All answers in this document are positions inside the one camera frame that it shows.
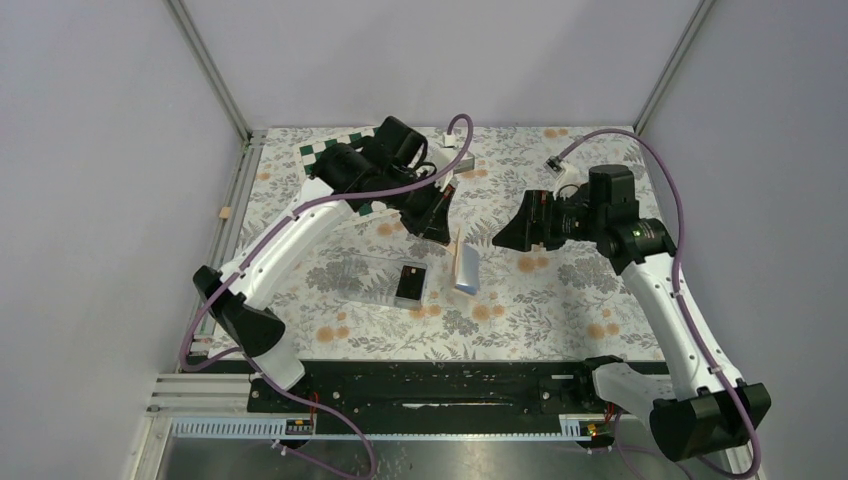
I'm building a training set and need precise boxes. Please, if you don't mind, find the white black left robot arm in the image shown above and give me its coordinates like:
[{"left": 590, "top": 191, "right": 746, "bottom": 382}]
[{"left": 193, "top": 114, "right": 474, "bottom": 411}]

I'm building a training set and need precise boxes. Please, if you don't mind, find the floral patterned table mat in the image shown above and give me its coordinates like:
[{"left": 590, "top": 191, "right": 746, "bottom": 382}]
[{"left": 208, "top": 125, "right": 707, "bottom": 364}]

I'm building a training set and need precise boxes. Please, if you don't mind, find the clear plastic card box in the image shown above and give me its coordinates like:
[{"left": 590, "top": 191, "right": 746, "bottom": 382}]
[{"left": 331, "top": 254, "right": 429, "bottom": 310}]

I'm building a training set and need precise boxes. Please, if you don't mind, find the aluminium frame rail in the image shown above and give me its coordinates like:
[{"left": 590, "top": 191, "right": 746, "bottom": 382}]
[{"left": 146, "top": 1, "right": 266, "bottom": 417}]

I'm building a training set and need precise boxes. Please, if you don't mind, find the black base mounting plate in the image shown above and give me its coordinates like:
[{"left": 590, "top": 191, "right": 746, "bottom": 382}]
[{"left": 247, "top": 360, "right": 617, "bottom": 436}]

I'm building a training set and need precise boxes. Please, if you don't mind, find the green white checkerboard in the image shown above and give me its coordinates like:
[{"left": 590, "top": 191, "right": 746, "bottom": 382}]
[{"left": 293, "top": 126, "right": 378, "bottom": 186}]

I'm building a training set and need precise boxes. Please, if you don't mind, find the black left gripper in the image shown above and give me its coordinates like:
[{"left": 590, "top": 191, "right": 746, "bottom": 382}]
[{"left": 381, "top": 166, "right": 456, "bottom": 245}]

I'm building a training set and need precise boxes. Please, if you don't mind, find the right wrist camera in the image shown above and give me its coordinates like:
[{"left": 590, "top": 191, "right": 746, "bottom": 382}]
[{"left": 544, "top": 156, "right": 582, "bottom": 197}]

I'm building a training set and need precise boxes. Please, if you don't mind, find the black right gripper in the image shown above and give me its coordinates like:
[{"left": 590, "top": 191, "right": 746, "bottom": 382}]
[{"left": 491, "top": 189, "right": 605, "bottom": 252}]

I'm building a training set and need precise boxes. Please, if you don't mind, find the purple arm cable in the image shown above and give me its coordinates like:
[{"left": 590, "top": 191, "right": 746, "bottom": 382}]
[
  {"left": 178, "top": 113, "right": 476, "bottom": 480},
  {"left": 549, "top": 127, "right": 763, "bottom": 480}
]

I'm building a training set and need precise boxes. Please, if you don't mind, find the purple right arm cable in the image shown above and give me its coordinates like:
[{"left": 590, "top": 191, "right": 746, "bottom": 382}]
[{"left": 549, "top": 127, "right": 763, "bottom": 480}]

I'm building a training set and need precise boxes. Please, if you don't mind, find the beige leather card holder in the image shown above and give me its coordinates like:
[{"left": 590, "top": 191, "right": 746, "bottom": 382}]
[{"left": 446, "top": 227, "right": 481, "bottom": 297}]

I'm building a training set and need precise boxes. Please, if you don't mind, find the white slotted cable duct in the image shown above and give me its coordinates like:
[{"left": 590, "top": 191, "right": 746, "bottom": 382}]
[{"left": 170, "top": 415, "right": 594, "bottom": 443}]

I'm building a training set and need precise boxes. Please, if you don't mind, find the stack of credit cards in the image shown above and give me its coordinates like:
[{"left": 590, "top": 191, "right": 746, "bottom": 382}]
[{"left": 395, "top": 265, "right": 427, "bottom": 301}]

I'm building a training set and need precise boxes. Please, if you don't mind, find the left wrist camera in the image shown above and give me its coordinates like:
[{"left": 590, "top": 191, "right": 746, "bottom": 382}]
[{"left": 427, "top": 133, "right": 476, "bottom": 188}]

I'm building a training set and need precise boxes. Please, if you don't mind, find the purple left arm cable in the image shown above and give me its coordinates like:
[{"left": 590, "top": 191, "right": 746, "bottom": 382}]
[{"left": 178, "top": 113, "right": 476, "bottom": 480}]

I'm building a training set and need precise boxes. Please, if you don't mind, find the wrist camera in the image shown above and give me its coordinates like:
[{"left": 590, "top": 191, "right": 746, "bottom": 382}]
[
  {"left": 427, "top": 133, "right": 476, "bottom": 188},
  {"left": 544, "top": 156, "right": 582, "bottom": 197}
]

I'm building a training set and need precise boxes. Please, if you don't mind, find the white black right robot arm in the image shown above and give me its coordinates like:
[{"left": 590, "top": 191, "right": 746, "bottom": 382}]
[{"left": 492, "top": 165, "right": 771, "bottom": 461}]

